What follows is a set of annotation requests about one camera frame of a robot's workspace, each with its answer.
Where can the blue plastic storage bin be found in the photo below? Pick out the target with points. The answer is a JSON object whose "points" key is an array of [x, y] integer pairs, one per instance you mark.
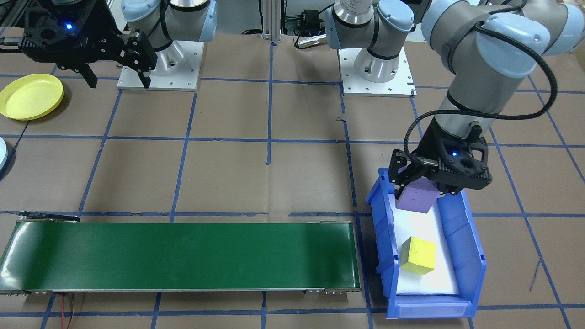
{"points": [[381, 246]]}

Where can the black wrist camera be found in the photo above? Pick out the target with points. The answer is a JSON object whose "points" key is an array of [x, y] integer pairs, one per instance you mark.
{"points": [[64, 32], [464, 169]]}

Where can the white square base plate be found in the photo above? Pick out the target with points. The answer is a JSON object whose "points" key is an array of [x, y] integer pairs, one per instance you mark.
{"points": [[132, 84], [352, 87]]}

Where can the purple foam block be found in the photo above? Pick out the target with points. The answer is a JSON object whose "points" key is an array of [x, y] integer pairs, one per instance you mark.
{"points": [[416, 196]]}

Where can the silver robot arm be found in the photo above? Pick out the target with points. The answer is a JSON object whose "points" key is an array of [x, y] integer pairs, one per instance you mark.
{"points": [[502, 45], [183, 23]]}

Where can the yellow plastic plate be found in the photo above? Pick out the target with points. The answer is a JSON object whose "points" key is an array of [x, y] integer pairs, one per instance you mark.
{"points": [[29, 97]]}

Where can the light blue plate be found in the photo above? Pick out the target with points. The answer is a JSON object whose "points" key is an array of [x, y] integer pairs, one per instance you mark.
{"points": [[2, 153]]}

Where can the yellow foam block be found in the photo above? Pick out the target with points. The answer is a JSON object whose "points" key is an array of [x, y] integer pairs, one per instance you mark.
{"points": [[418, 256]]}

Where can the green conveyor belt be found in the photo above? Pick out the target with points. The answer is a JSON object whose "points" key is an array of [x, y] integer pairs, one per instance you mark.
{"points": [[183, 256]]}

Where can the black power adapter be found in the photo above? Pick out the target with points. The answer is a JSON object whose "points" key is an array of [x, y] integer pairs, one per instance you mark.
{"points": [[311, 16]]}

